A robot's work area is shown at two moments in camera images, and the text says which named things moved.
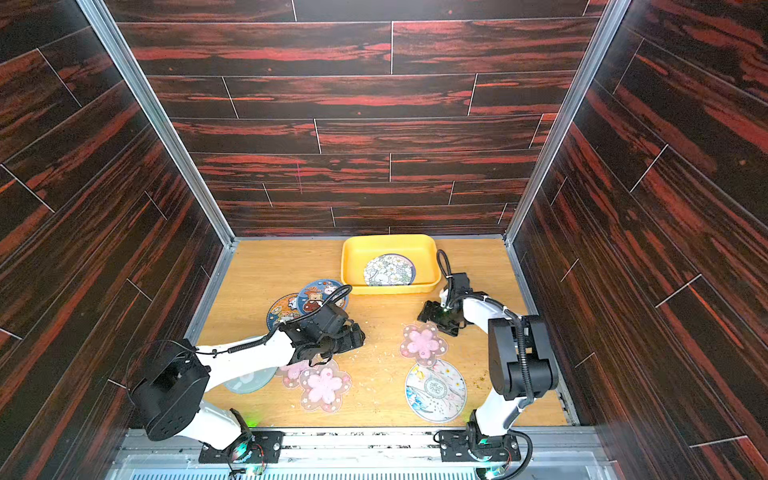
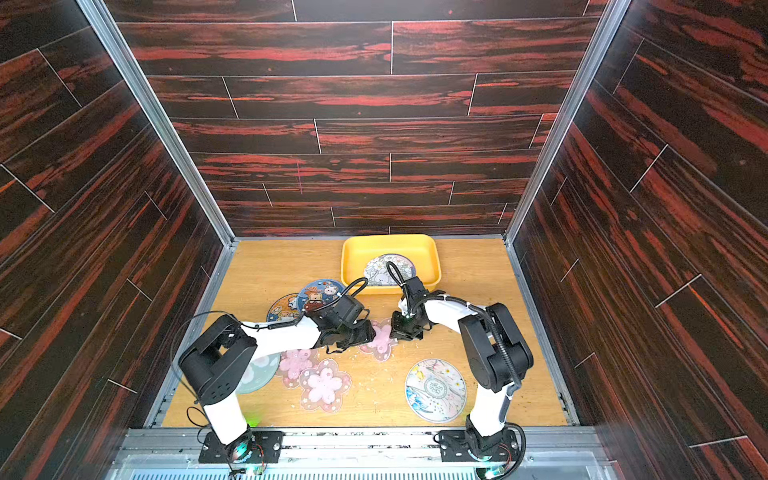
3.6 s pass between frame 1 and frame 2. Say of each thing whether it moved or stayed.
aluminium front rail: stayed
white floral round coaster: stayed
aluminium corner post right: stayed
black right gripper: moved
